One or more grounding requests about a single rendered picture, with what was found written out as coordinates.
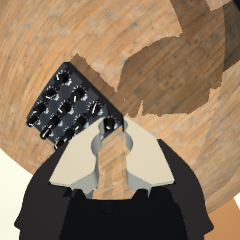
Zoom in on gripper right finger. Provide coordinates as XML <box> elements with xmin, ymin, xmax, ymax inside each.
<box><xmin>122</xmin><ymin>116</ymin><xmax>214</xmax><ymax>235</ymax></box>

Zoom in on black knob box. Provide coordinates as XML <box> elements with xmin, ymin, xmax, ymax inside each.
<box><xmin>26</xmin><ymin>62</ymin><xmax>124</xmax><ymax>150</ymax></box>

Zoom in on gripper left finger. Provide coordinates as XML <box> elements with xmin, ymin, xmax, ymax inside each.
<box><xmin>14</xmin><ymin>117</ymin><xmax>107</xmax><ymax>230</ymax></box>

